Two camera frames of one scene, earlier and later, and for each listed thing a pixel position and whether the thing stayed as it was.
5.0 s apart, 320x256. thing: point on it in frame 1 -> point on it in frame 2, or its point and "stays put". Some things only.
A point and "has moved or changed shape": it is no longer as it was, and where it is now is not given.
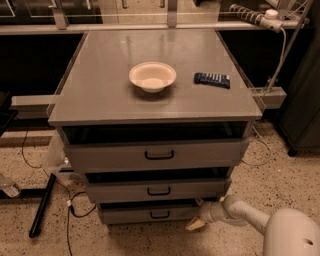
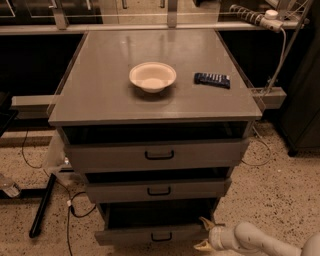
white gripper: x=207 y=213 -> x=215 y=237
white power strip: x=268 y=19 stays put
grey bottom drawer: x=148 y=213 has moved or changed shape
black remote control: x=212 y=79 stays put
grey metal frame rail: x=32 y=106 stays put
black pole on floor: x=43 y=205 stays put
